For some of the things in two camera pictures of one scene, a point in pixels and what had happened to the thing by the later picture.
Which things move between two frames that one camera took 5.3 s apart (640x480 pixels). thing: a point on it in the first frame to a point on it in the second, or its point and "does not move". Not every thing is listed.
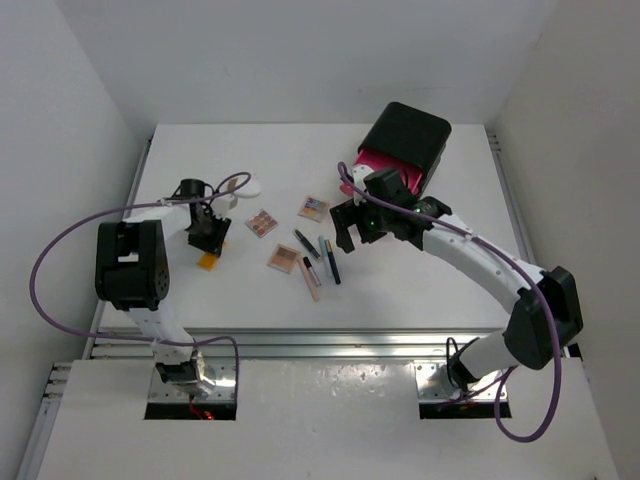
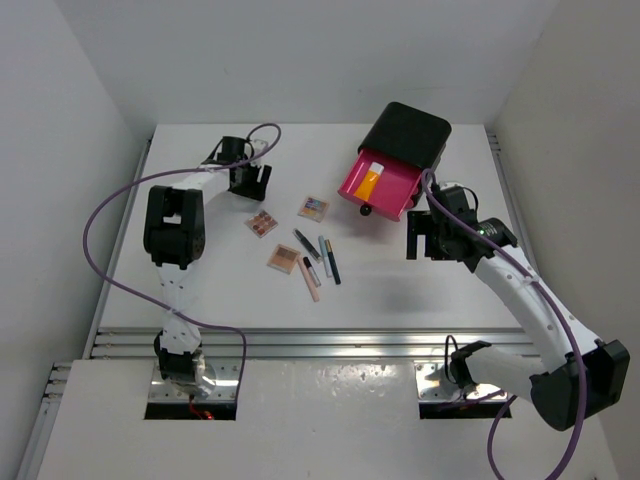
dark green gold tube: [333, 260] does not move
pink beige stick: [308, 280] does not move
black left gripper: [213, 243] to [254, 189]
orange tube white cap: [207, 261] to [367, 185]
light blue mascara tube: [324, 249] does not move
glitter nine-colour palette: [313, 208] does not move
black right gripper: [346, 215] to [420, 223]
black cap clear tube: [311, 271] does not move
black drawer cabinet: [409, 135] does not move
